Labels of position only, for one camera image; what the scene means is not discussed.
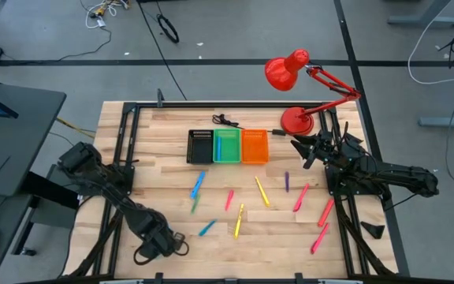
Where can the teal marker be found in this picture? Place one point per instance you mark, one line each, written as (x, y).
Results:
(207, 228)

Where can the black triangular bracket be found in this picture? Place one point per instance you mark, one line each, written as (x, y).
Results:
(355, 139)
(374, 230)

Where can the purple marker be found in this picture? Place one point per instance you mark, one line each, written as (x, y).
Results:
(287, 181)

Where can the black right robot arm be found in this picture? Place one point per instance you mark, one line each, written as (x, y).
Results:
(400, 175)

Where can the desk with grey legs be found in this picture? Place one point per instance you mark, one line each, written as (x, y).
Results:
(428, 20)

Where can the pink marker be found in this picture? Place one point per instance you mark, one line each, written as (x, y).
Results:
(301, 197)
(326, 213)
(229, 200)
(320, 238)

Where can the yellow marker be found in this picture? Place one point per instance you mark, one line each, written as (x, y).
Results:
(262, 191)
(239, 221)

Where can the red desk lamp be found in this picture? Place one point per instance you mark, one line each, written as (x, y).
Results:
(280, 73)

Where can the green plastic basket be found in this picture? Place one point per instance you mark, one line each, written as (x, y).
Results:
(231, 152)

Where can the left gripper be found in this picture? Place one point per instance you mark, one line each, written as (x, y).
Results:
(163, 242)

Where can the black aluminium rig frame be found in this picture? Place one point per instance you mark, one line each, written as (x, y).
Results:
(231, 105)

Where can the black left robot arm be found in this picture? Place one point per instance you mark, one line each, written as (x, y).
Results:
(116, 197)

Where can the green marker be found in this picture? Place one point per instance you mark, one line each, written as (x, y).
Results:
(195, 203)

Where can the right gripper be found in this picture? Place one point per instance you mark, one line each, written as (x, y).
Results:
(326, 148)

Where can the orange plastic basket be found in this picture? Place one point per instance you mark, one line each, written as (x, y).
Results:
(254, 148)

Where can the dark grey desk top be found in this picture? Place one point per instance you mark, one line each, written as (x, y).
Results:
(14, 150)

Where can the black plastic basket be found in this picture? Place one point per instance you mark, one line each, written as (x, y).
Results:
(200, 152)

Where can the black low desk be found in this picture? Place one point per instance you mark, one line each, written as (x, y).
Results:
(10, 236)

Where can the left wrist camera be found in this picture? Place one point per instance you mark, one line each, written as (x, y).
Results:
(179, 238)

